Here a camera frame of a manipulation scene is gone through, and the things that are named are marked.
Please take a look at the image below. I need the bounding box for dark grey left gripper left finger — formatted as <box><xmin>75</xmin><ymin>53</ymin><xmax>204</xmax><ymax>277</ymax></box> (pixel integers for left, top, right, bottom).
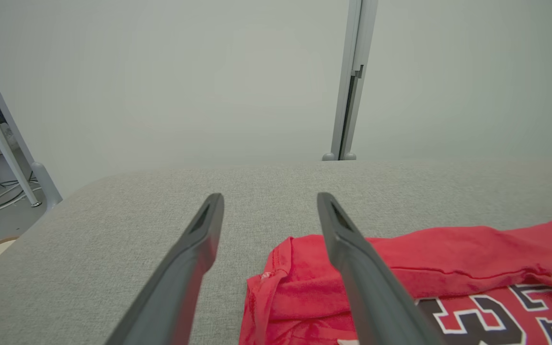
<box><xmin>105</xmin><ymin>193</ymin><xmax>225</xmax><ymax>345</ymax></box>

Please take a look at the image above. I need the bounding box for white floor cable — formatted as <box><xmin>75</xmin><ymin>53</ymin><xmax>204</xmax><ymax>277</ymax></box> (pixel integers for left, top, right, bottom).
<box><xmin>0</xmin><ymin>184</ymin><xmax>42</xmax><ymax>217</ymax></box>

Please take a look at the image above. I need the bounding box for red white printed jersey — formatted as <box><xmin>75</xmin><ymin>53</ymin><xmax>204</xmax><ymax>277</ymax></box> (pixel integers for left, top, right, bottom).
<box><xmin>239</xmin><ymin>207</ymin><xmax>552</xmax><ymax>345</ymax></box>

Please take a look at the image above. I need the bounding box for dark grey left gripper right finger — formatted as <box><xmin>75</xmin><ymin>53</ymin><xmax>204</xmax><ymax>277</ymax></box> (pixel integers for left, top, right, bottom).
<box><xmin>316</xmin><ymin>192</ymin><xmax>444</xmax><ymax>345</ymax></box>

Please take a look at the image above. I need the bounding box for grey metal partition post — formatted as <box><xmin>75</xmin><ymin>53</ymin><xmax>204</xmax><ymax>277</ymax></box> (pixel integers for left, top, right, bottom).
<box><xmin>330</xmin><ymin>0</ymin><xmax>379</xmax><ymax>161</ymax></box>

